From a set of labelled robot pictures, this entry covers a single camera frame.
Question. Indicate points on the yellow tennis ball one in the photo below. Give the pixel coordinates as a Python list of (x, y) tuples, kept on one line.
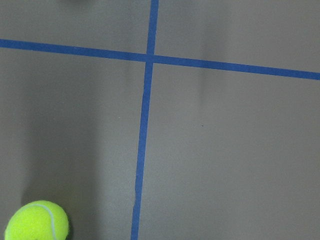
[(38, 220)]

